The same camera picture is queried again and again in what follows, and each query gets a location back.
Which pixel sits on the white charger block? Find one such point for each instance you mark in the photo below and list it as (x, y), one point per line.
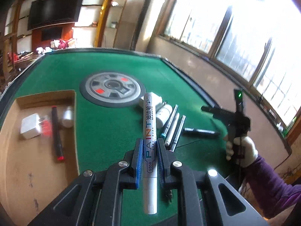
(158, 98)

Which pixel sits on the long white and grey pen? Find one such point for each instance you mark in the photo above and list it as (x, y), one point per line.
(172, 130)

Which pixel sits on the yellow pillar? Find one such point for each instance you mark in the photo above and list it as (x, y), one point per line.
(103, 16)

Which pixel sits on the red plastic bag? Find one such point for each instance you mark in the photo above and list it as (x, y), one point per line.
(13, 57)

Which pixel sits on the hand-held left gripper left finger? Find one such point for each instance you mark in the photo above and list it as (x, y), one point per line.
(138, 162)

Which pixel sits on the red cloth bundle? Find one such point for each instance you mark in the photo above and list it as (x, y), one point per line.
(63, 44)

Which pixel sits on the black double-ended marker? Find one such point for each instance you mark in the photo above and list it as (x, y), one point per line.
(57, 134)

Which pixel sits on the white charger with metal prongs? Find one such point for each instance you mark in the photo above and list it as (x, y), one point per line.
(30, 127)

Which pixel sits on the small white jar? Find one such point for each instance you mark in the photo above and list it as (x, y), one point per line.
(114, 25)

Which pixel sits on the black marker with white script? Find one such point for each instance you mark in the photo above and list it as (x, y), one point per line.
(202, 132)

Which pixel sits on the black wall television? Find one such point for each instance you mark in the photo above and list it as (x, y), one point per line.
(56, 9)

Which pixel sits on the barred window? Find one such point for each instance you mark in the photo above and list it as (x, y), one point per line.
(247, 40)

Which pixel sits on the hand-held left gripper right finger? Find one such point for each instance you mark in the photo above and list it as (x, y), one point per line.
(161, 162)

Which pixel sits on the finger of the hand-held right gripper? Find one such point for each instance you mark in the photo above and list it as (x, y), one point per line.
(223, 119)
(214, 110)

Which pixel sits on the white paint marker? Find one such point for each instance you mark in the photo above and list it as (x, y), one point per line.
(150, 122)

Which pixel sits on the cardboard box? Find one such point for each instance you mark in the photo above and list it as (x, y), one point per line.
(23, 181)

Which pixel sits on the white bottle with printed label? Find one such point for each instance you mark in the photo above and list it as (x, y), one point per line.
(163, 116)

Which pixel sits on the person's right forearm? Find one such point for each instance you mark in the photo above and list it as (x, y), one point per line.
(270, 188)

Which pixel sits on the round grey table control panel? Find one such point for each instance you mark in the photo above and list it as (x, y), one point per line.
(94, 84)

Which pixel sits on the person's right hand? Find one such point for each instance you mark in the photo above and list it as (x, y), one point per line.
(249, 149)

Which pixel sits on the black pen with silver tip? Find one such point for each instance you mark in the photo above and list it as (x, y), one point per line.
(178, 133)

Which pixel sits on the white standing air conditioner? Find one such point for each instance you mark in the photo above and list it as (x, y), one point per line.
(154, 21)

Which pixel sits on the small white dropper bottle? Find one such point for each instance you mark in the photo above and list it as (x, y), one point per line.
(67, 117)

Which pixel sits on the dark pen with blue cap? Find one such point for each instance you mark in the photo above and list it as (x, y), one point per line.
(169, 120)

